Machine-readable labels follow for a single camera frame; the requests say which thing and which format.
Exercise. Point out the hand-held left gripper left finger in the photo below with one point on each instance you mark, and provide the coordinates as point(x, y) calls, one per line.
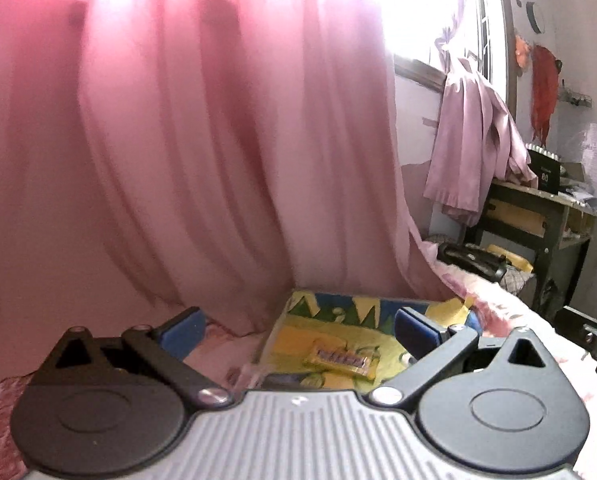
point(183, 334)

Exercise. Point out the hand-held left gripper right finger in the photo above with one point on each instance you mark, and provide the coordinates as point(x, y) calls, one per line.
point(417, 332)

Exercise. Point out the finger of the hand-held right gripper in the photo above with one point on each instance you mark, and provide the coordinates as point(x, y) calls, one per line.
point(578, 319)

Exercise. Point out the small yellow snack packet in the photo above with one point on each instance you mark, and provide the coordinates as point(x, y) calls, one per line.
point(341, 357)

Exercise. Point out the colourful painted cardboard box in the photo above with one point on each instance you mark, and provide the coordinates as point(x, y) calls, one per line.
point(328, 325)

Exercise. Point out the grey quilted cushion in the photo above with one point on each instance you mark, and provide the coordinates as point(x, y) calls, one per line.
point(515, 280)

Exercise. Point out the yellow flat item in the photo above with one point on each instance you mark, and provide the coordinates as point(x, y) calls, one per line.
point(520, 261)

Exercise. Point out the black bag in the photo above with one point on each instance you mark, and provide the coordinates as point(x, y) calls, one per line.
point(471, 257)

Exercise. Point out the desk paper clutter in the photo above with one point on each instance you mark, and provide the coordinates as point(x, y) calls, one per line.
point(575, 187)

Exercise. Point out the pink curtain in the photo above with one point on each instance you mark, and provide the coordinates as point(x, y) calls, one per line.
point(178, 160)

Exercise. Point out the tied lilac curtain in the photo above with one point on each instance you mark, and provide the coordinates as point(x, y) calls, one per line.
point(473, 135)

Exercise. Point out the red hanging cloth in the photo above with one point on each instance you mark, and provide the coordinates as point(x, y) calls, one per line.
point(545, 85)

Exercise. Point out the window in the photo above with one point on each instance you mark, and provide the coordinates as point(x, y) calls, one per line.
point(418, 20)

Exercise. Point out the wooden desk with metal frame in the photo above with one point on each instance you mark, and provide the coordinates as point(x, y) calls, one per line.
point(553, 220)

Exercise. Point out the wall hook rack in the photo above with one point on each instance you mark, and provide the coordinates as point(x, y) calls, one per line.
point(575, 99)

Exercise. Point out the orange wall ornament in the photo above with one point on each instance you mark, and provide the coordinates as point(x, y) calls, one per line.
point(522, 52)

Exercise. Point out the round wall fixture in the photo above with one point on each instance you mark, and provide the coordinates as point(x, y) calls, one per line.
point(530, 17)

